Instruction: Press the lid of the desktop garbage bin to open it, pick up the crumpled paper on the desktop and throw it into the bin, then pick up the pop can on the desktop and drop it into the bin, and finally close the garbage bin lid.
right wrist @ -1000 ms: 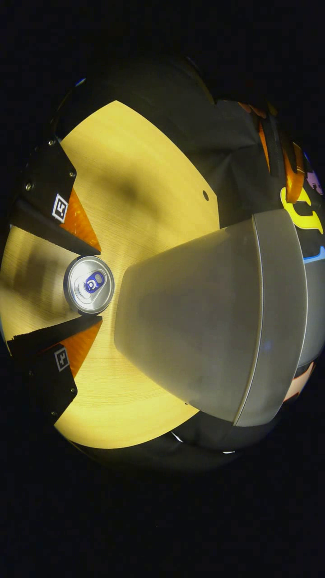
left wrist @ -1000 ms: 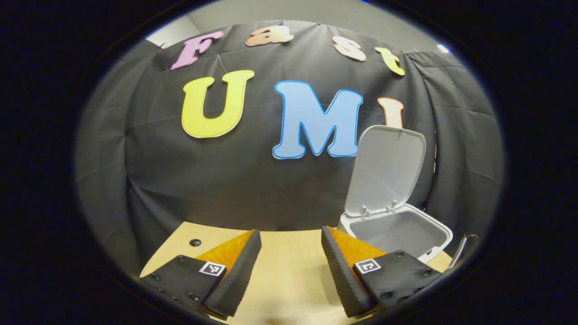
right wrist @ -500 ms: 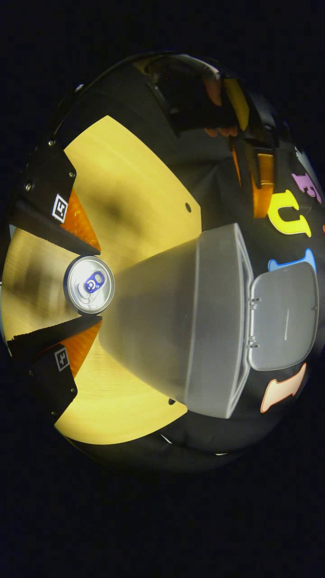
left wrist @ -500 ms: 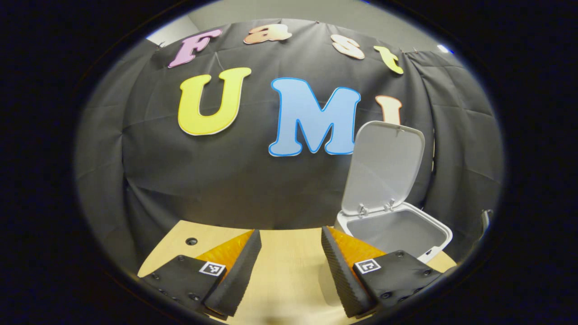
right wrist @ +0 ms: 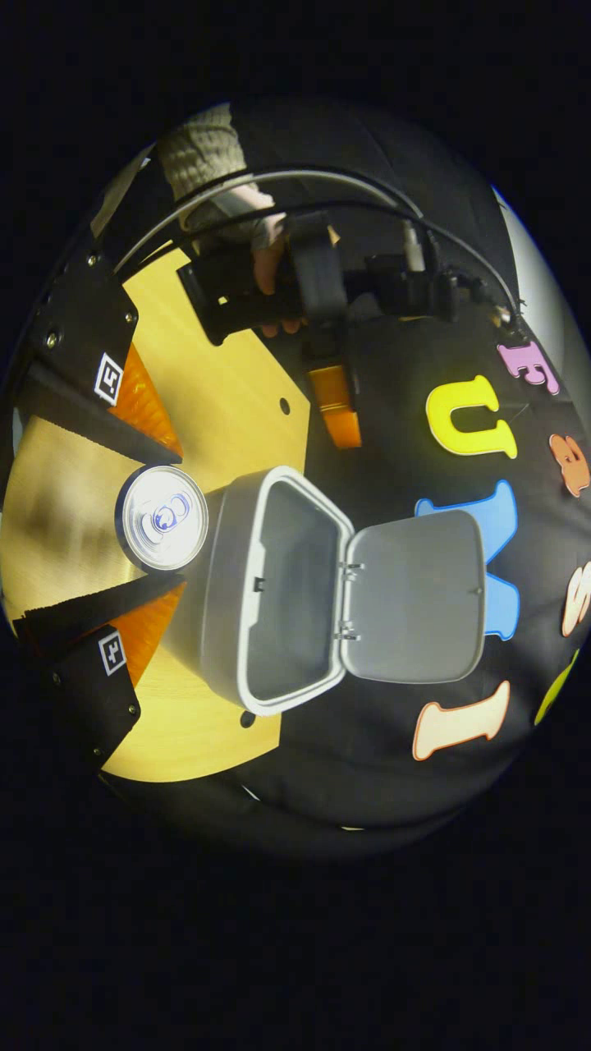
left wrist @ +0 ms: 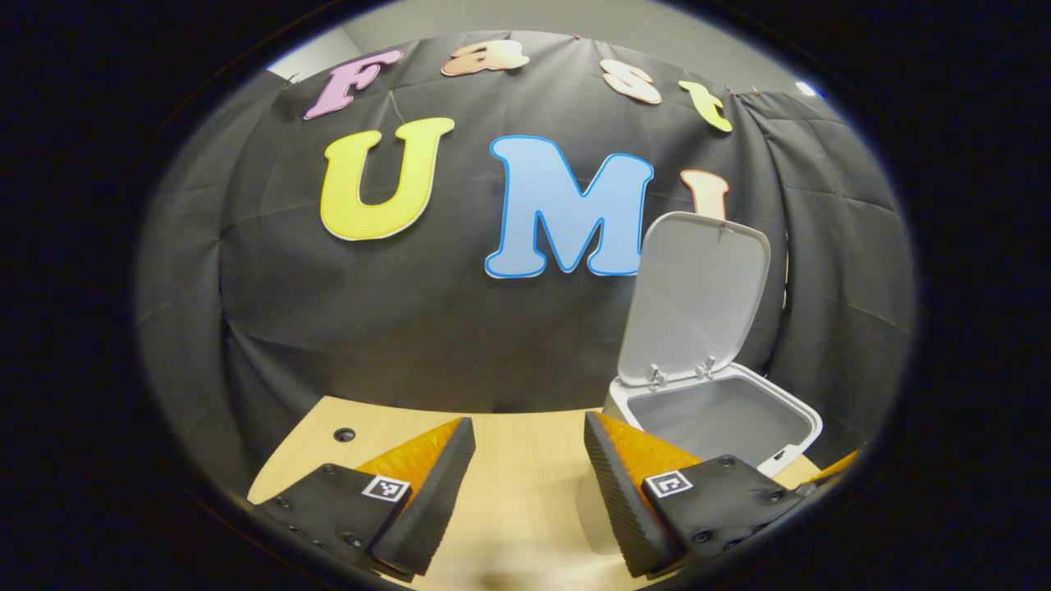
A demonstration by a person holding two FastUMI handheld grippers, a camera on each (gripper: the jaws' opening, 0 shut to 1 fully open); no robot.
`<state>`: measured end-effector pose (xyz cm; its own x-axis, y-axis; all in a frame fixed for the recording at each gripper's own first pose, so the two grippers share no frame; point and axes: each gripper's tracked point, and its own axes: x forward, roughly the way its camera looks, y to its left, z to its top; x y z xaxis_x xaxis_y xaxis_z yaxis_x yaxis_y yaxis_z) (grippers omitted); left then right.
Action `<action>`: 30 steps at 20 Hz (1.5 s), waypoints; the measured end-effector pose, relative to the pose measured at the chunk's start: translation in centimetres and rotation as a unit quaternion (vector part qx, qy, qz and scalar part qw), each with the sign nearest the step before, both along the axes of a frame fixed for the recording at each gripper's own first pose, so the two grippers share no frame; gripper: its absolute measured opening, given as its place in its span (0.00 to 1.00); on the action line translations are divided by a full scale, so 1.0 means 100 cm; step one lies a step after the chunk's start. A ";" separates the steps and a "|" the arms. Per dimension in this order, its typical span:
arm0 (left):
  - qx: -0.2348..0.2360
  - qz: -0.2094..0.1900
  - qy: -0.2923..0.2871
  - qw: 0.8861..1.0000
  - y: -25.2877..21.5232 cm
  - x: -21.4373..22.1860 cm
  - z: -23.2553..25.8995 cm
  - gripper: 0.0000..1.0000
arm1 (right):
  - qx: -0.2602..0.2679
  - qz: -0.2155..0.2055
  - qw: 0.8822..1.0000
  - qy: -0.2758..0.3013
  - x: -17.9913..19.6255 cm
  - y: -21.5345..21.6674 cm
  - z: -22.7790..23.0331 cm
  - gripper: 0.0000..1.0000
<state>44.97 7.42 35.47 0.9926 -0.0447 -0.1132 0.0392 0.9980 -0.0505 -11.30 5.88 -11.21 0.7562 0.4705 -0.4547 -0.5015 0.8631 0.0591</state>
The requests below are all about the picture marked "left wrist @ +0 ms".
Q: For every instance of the white desktop garbage bin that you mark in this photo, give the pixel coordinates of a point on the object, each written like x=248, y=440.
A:
x=698, y=295

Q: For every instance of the black backdrop cloth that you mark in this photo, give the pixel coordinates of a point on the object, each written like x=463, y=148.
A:
x=460, y=328

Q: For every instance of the ceiling light panel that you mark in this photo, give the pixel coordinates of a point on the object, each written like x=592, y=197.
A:
x=809, y=88

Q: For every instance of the light wooden desktop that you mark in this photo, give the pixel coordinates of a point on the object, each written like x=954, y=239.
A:
x=525, y=464

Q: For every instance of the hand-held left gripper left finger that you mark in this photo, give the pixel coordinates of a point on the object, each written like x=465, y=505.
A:
x=431, y=501

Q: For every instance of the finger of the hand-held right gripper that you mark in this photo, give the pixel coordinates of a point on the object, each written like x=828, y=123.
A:
x=833, y=469

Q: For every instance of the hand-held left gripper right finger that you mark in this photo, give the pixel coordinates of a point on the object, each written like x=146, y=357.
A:
x=624, y=501

